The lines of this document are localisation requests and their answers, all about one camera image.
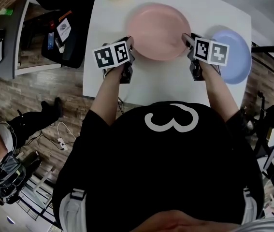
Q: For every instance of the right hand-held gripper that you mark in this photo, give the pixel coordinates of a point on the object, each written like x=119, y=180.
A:
x=210, y=53

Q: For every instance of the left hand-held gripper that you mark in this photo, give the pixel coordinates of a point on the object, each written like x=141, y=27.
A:
x=111, y=55

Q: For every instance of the pink big plate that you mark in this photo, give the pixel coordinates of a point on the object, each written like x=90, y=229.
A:
x=158, y=30

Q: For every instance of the blue big plate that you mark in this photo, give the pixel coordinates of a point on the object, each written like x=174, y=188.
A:
x=238, y=64

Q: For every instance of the person's left forearm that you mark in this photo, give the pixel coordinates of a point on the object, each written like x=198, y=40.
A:
x=107, y=93

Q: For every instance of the person's right forearm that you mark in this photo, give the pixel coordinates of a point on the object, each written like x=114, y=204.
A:
x=219, y=93

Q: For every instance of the white printed booklet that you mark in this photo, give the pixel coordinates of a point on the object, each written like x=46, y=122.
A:
x=64, y=29

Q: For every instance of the orange pen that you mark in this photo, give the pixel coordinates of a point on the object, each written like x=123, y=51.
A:
x=65, y=16

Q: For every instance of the smartphone with blue screen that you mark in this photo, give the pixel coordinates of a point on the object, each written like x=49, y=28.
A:
x=51, y=41

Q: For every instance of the small red object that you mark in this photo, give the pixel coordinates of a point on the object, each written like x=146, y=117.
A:
x=52, y=25

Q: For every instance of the grey desk with white legs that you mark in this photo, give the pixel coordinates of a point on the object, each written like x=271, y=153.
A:
x=11, y=45

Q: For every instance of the white power strip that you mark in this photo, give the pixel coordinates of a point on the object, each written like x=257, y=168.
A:
x=63, y=144

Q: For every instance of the person's black printed shirt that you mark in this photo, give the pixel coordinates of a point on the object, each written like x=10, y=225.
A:
x=151, y=165

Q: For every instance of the green plastic bottle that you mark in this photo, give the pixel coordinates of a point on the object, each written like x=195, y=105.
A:
x=5, y=11

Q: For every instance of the white metal rack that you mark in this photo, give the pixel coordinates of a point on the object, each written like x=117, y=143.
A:
x=38, y=185

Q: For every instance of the black equipment pile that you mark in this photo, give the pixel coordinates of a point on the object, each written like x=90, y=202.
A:
x=8, y=175

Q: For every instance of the head-worn camera rig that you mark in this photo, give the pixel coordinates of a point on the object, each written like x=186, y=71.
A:
x=267, y=226

